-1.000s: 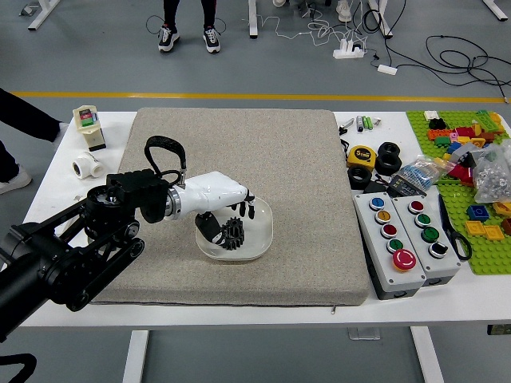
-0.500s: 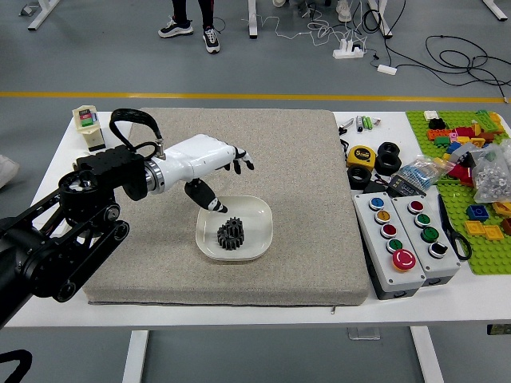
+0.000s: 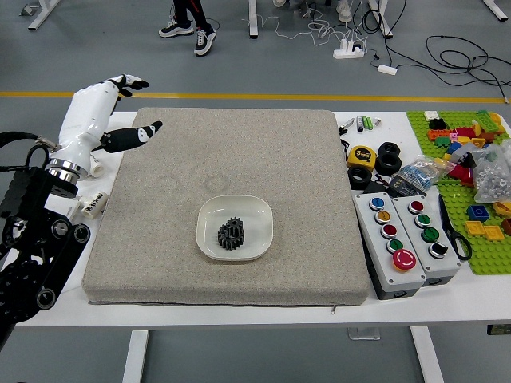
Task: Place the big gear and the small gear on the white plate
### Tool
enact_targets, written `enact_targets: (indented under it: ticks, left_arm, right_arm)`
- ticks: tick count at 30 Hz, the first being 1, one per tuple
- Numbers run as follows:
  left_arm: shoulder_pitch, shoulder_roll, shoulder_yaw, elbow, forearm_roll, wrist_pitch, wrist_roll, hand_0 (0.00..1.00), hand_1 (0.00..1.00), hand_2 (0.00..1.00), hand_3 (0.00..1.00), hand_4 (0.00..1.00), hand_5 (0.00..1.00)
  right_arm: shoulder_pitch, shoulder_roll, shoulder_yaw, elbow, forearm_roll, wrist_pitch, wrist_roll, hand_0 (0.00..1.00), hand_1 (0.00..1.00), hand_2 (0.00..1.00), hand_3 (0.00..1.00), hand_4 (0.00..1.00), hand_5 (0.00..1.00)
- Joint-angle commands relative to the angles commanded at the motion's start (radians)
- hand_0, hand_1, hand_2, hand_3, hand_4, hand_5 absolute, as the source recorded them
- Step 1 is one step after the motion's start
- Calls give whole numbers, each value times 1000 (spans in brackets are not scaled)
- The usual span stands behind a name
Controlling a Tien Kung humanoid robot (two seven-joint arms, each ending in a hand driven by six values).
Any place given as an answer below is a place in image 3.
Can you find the green battery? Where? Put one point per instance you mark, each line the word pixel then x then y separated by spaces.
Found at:
pixel 370 123
pixel 365 122

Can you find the orange brick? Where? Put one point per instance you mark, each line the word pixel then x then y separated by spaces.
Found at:
pixel 439 133

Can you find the white background table leg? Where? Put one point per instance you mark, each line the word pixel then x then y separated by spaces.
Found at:
pixel 42 14
pixel 497 9
pixel 383 20
pixel 253 20

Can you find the black brick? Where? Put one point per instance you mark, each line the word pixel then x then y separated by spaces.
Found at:
pixel 437 123

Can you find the white brick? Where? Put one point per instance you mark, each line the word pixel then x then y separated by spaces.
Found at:
pixel 431 115

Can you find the white pipe fitting with writing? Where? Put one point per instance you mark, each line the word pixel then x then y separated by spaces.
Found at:
pixel 93 204

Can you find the long green brick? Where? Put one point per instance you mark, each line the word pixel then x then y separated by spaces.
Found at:
pixel 488 120

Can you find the red brick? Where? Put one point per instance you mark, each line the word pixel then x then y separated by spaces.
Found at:
pixel 461 172

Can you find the black display module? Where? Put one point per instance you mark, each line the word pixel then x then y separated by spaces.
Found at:
pixel 407 187

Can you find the blue square brick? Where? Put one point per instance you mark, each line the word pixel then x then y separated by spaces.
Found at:
pixel 478 212

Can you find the small black gear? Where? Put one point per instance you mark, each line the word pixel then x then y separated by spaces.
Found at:
pixel 235 223

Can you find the green brick baseplate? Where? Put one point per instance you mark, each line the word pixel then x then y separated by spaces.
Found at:
pixel 459 199

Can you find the plastic bag of blue parts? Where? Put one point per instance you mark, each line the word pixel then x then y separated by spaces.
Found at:
pixel 419 173

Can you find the grey-brown cushion mat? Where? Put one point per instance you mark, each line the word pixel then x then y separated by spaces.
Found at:
pixel 247 151

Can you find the white power strip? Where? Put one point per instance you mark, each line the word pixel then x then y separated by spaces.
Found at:
pixel 348 52

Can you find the yellow tape measure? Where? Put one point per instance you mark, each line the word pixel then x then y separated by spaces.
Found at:
pixel 361 156

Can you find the person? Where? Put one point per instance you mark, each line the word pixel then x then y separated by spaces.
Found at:
pixel 205 38

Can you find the plastic bag of metal screws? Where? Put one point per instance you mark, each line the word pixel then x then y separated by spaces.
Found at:
pixel 491 179

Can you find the yellow flat brick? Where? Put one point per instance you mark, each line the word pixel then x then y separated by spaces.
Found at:
pixel 494 232
pixel 475 227

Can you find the white black battery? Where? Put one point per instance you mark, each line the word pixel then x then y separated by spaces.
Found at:
pixel 359 123

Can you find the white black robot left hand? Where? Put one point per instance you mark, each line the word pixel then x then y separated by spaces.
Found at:
pixel 85 119

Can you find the big black gear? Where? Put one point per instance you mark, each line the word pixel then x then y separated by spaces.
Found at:
pixel 229 241

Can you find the silver metal bracket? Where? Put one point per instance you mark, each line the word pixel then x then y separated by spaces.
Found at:
pixel 26 10

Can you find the white square bowl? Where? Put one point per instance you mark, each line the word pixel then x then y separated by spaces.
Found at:
pixel 255 211

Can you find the grey four-button control box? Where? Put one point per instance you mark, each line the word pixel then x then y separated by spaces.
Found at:
pixel 433 259

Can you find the grey five-button control box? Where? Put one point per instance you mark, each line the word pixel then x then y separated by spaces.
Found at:
pixel 393 263

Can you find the grey under-table bracket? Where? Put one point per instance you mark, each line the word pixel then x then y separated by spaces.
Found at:
pixel 363 333

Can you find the black flat pouch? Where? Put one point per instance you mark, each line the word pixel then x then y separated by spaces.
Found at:
pixel 377 187

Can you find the white power adapter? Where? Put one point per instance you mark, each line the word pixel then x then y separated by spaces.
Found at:
pixel 387 69

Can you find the black scissors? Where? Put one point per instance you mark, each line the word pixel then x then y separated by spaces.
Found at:
pixel 453 235

